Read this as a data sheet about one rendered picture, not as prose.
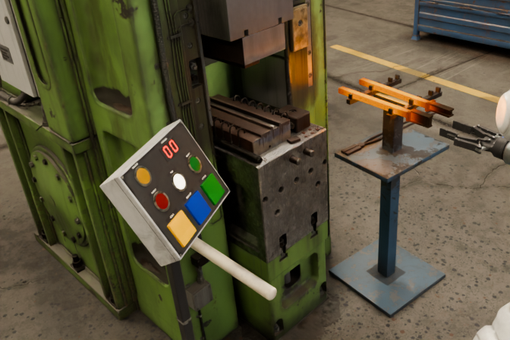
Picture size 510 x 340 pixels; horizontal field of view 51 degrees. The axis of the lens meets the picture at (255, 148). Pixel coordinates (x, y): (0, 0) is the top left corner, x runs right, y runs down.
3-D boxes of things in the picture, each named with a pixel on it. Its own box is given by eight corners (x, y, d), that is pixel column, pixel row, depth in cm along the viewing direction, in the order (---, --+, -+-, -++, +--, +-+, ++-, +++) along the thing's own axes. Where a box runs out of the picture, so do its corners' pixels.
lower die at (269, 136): (291, 136, 207) (289, 117, 203) (253, 158, 196) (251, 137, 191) (220, 110, 235) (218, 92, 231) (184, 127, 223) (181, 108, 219)
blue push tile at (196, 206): (212, 209, 158) (197, 190, 156) (201, 224, 152) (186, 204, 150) (208, 211, 159) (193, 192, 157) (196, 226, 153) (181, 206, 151)
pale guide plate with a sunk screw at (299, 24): (309, 45, 217) (307, 4, 209) (294, 51, 212) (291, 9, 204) (305, 45, 219) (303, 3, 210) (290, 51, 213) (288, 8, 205)
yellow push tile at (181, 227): (197, 230, 150) (182, 209, 148) (184, 247, 144) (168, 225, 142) (192, 232, 151) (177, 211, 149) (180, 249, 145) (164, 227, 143)
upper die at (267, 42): (285, 48, 190) (284, 22, 185) (244, 65, 178) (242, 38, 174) (209, 30, 218) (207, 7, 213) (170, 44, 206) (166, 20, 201)
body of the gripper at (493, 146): (500, 165, 172) (473, 155, 179) (514, 155, 177) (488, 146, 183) (503, 144, 169) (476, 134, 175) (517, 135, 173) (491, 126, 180)
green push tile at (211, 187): (225, 191, 166) (212, 172, 164) (215, 205, 160) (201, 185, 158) (221, 193, 167) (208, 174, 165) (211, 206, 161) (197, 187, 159)
